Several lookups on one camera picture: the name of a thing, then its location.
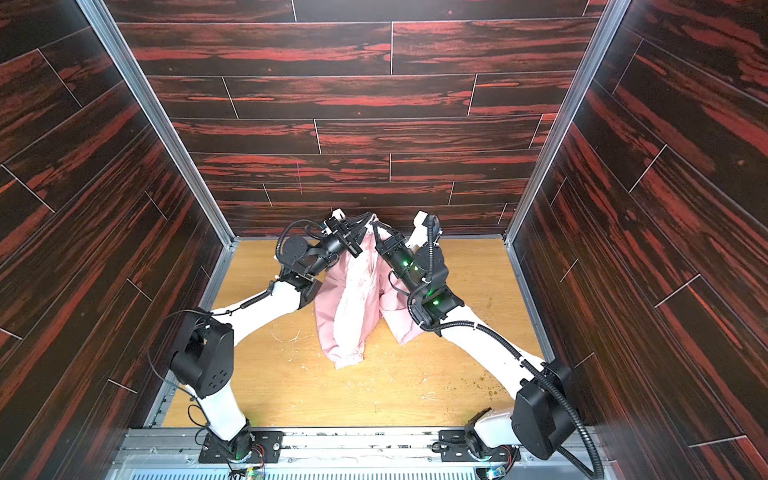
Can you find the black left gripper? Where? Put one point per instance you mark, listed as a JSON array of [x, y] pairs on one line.
[[350, 231]]

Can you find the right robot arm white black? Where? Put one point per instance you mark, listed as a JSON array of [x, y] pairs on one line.
[[542, 420]]

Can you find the aluminium front rail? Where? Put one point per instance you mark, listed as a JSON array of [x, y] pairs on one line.
[[329, 453]]

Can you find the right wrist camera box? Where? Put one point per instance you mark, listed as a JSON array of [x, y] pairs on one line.
[[422, 227]]

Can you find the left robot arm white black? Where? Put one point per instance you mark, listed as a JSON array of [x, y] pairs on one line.
[[204, 366]]

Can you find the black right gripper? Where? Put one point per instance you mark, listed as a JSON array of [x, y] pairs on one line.
[[383, 243]]

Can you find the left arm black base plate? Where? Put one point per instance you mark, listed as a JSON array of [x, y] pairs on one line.
[[256, 447]]

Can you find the pink zip-up jacket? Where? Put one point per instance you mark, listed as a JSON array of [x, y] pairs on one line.
[[357, 293]]

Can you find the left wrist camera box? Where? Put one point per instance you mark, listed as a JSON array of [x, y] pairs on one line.
[[337, 221]]

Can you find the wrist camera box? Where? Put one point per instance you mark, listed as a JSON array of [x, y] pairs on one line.
[[337, 221], [422, 227]]

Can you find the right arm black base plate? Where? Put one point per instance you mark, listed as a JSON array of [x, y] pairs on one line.
[[453, 445]]

